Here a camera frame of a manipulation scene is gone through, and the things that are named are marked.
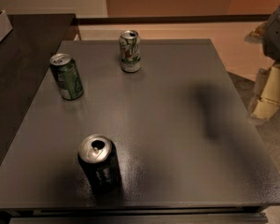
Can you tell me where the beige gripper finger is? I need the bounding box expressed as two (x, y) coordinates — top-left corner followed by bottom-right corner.
(248, 62), (280, 125)

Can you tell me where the dark side counter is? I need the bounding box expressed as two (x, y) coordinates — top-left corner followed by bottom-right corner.
(0, 14), (76, 165)

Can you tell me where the green soda can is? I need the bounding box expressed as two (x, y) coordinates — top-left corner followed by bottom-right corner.
(49, 53), (84, 100)

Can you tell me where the white 7up can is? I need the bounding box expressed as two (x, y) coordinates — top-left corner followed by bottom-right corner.
(119, 30), (141, 73)

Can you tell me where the black pepsi can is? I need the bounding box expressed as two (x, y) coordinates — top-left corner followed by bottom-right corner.
(77, 134), (120, 193)

